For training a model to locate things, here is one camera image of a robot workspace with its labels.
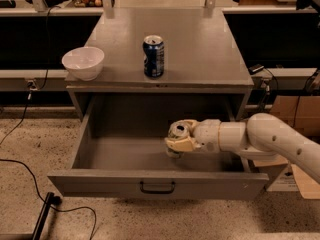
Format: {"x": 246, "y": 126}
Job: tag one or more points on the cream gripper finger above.
{"x": 182, "y": 145}
{"x": 185, "y": 126}

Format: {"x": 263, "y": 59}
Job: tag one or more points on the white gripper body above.
{"x": 207, "y": 134}

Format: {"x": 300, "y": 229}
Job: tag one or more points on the white green 7up can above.
{"x": 171, "y": 134}

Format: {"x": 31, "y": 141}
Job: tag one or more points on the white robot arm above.
{"x": 233, "y": 138}

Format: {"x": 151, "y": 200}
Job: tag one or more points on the grey cabinet counter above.
{"x": 200, "y": 55}

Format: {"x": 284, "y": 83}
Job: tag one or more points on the open grey top drawer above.
{"x": 121, "y": 143}

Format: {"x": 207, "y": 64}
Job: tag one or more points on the blue pepsi can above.
{"x": 153, "y": 47}

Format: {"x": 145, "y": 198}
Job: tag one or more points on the small black device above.
{"x": 255, "y": 69}

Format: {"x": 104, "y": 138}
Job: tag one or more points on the open cardboard box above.
{"x": 291, "y": 129}

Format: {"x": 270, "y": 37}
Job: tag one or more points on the white bowl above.
{"x": 84, "y": 63}

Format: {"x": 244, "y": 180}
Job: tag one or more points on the black metal floor stand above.
{"x": 51, "y": 201}

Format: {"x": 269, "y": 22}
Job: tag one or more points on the black drawer handle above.
{"x": 157, "y": 188}

